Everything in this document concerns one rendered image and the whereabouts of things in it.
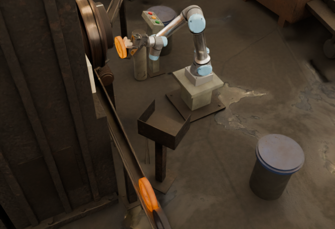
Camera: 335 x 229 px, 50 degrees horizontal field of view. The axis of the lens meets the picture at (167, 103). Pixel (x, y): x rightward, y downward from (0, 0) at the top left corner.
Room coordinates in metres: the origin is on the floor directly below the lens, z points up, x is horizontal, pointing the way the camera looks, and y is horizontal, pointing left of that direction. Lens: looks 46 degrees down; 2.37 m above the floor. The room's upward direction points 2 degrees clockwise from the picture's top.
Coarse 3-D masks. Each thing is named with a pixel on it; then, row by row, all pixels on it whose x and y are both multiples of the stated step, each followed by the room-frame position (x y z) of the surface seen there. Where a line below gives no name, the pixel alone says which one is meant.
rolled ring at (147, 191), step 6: (144, 180) 1.00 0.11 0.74; (144, 186) 0.96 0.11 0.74; (150, 186) 0.96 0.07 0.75; (144, 192) 1.00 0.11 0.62; (150, 192) 0.93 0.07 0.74; (144, 198) 0.97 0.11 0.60; (150, 198) 0.90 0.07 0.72; (150, 204) 0.90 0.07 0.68; (156, 204) 0.89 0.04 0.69; (150, 210) 0.90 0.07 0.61
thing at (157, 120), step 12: (144, 120) 1.49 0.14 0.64; (156, 120) 1.53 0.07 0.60; (168, 120) 1.53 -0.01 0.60; (144, 132) 1.41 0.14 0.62; (156, 132) 1.37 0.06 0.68; (168, 132) 1.44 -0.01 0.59; (180, 132) 1.37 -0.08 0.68; (156, 144) 1.45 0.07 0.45; (168, 144) 1.33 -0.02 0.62; (156, 156) 1.45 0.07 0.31; (156, 168) 1.45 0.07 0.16; (156, 180) 1.45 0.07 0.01; (168, 180) 1.45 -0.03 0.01
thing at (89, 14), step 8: (80, 0) 1.73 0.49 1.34; (88, 0) 1.73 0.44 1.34; (88, 8) 1.69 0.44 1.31; (88, 16) 1.65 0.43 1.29; (96, 16) 1.65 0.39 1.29; (88, 24) 1.61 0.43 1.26; (96, 24) 1.63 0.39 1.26; (96, 32) 1.60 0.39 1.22; (96, 40) 1.58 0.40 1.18; (96, 48) 1.57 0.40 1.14; (96, 56) 1.57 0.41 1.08; (104, 56) 1.58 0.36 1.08; (96, 64) 1.59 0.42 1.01; (104, 64) 1.61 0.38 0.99
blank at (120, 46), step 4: (120, 36) 2.02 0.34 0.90; (116, 40) 2.01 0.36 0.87; (120, 40) 1.98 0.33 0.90; (116, 44) 2.03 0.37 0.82; (120, 44) 1.95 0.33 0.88; (124, 44) 1.96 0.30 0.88; (116, 48) 2.04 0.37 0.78; (120, 48) 1.95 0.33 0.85; (124, 48) 1.94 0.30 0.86; (120, 52) 1.96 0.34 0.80; (124, 52) 1.93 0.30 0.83; (120, 56) 1.97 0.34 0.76; (124, 56) 1.93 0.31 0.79
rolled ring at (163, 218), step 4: (156, 208) 0.87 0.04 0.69; (160, 208) 0.86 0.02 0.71; (156, 212) 0.83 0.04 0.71; (160, 212) 0.83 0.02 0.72; (156, 216) 0.85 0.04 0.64; (160, 216) 0.81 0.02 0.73; (164, 216) 0.81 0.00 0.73; (156, 220) 0.84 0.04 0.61; (160, 220) 0.79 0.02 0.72; (164, 220) 0.79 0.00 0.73; (156, 224) 0.83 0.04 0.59; (160, 224) 0.83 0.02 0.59; (164, 224) 0.77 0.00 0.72; (168, 224) 0.77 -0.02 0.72; (160, 228) 0.81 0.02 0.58; (164, 228) 0.75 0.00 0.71; (168, 228) 0.76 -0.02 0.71
